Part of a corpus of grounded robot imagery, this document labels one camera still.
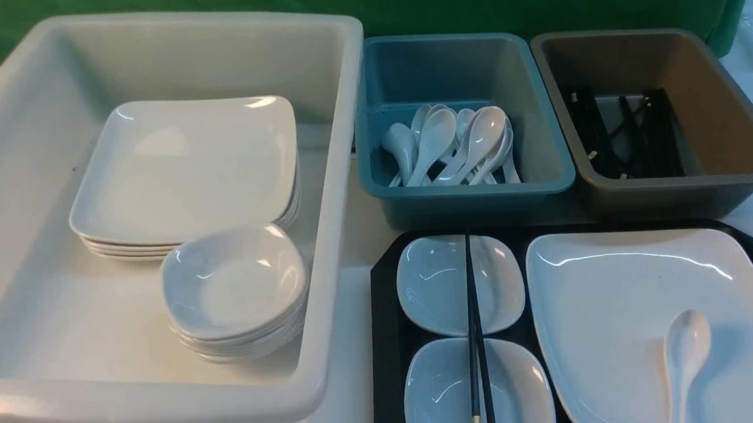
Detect white ceramic spoon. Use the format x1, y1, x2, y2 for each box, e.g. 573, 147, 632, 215
662, 309, 713, 423

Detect brown plastic chopstick bin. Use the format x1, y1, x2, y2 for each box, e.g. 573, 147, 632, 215
530, 28, 753, 221

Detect stack of white square plates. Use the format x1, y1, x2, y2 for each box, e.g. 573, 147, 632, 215
69, 95, 301, 262

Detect teal plastic cutlery bin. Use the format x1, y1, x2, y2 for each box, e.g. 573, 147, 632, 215
354, 32, 576, 231

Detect black chopstick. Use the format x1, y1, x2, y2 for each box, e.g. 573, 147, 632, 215
465, 230, 497, 423

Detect large white rice plate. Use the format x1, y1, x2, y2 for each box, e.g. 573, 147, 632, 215
526, 228, 753, 423

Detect stack of white bowls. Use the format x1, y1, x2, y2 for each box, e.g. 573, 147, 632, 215
160, 223, 310, 364

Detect white spoons in teal bin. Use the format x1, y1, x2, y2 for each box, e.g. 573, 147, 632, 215
381, 104, 521, 188

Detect black serving tray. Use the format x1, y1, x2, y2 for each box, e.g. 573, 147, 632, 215
370, 219, 753, 423

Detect white square bowl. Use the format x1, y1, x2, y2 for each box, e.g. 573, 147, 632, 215
396, 234, 527, 337
404, 337, 557, 423

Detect large white plastic bin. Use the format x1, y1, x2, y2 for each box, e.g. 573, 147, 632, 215
0, 12, 364, 423

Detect black chopsticks in brown bin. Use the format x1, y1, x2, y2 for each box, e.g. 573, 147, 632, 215
561, 87, 685, 180

